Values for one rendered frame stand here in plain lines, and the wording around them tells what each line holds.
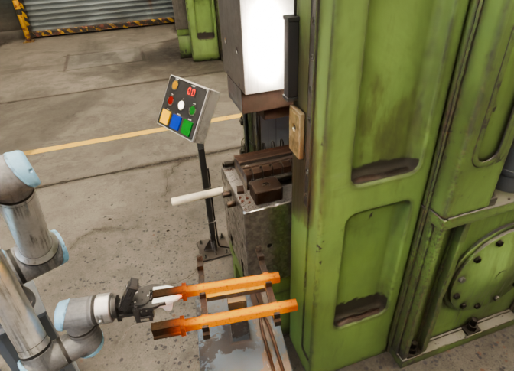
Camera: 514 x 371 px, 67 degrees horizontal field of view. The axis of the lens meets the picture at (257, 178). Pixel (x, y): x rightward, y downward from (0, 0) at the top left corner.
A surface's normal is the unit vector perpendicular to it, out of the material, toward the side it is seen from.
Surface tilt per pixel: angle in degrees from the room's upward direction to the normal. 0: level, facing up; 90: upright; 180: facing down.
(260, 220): 90
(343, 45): 89
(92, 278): 0
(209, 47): 90
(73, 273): 0
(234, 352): 0
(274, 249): 90
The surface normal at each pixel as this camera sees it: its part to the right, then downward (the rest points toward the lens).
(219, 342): -0.04, -0.83
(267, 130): 0.32, 0.51
